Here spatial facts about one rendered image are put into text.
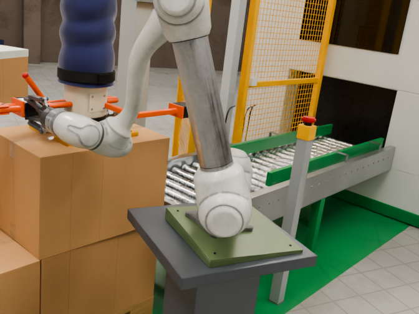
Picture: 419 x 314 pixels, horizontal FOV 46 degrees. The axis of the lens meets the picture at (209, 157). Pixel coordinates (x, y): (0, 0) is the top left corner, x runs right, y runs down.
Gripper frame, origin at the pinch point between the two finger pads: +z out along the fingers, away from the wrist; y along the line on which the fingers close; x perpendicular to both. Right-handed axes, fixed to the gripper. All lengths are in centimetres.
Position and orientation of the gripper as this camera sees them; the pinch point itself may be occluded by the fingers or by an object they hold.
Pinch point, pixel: (24, 106)
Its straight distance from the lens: 193.8
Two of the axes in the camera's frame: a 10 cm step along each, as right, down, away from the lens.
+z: -7.4, -2.9, 6.1
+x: 6.6, -1.5, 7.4
